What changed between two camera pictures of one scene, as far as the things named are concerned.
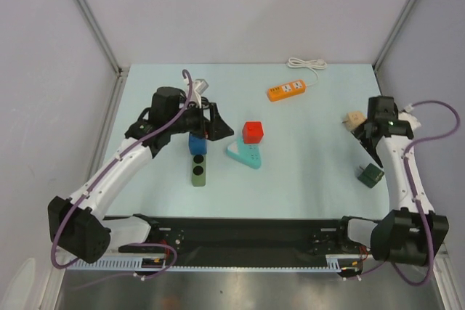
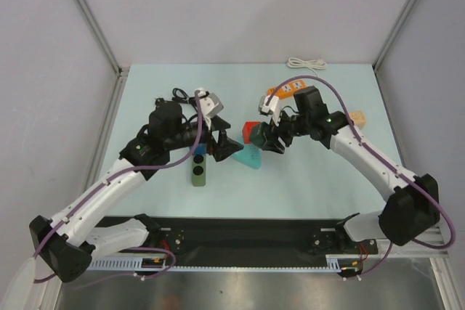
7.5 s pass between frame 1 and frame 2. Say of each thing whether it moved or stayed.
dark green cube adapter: moved
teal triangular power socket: stayed
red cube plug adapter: stayed
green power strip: stayed
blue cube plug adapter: stayed
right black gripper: moved
